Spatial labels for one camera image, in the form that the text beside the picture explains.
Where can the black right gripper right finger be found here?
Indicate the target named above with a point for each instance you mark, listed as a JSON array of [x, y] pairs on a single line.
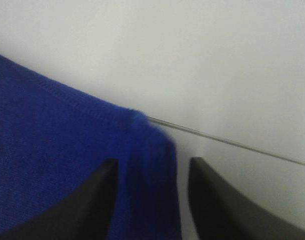
[[221, 212]]

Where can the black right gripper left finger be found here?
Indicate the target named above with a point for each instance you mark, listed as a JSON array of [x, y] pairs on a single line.
[[85, 214]]

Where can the blue towel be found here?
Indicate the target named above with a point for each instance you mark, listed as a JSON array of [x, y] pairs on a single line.
[[54, 137]]

